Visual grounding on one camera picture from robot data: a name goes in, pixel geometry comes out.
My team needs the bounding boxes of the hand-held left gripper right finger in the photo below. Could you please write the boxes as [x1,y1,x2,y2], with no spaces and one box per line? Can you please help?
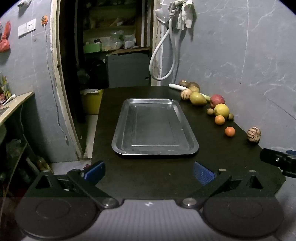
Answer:
[180,161,275,209]

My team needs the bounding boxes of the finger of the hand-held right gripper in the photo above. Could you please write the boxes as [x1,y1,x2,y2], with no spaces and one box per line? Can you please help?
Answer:
[260,148,296,179]

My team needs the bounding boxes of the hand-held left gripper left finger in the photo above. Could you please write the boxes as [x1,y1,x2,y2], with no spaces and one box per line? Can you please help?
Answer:
[27,160,119,209]

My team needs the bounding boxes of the metal tray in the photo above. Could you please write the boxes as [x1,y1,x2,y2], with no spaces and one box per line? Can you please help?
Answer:
[111,98,199,158]

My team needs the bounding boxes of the green pear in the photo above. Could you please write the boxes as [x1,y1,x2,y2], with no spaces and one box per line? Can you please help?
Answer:
[189,92,208,106]

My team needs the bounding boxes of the red apple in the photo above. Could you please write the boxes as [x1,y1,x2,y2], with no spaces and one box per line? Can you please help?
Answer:
[209,94,226,106]

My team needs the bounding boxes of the yellow apple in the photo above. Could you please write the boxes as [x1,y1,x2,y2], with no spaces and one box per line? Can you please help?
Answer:
[214,103,230,118]

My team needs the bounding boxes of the yellow bucket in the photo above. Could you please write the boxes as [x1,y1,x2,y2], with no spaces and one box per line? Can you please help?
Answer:
[80,89,103,115]

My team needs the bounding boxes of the white leek stalk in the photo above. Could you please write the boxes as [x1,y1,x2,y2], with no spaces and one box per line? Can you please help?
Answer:
[169,83,211,101]

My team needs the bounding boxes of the beige counter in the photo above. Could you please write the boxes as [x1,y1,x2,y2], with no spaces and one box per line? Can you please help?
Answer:
[0,91,35,127]

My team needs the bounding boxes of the grey cabinet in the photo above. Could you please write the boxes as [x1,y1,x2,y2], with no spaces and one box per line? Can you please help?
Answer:
[105,52,151,88]

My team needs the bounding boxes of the glass bottles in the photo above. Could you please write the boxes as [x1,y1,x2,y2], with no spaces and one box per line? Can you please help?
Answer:
[0,74,12,105]

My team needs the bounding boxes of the green box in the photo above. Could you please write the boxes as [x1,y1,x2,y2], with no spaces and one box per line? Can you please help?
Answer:
[83,44,102,54]

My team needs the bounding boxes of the white rag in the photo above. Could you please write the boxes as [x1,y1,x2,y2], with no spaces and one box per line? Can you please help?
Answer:
[176,0,195,30]

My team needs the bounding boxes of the red plastic bag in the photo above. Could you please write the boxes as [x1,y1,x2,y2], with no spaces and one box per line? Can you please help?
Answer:
[0,20,11,52]

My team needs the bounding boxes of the white plastic bag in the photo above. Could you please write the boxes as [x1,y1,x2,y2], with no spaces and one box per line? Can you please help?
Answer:
[154,0,173,24]

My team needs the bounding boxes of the black wall cable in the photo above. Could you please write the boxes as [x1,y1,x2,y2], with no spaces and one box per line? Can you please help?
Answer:
[43,23,69,145]

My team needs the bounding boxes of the white hose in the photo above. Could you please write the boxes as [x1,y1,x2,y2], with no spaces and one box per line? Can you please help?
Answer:
[149,10,179,81]

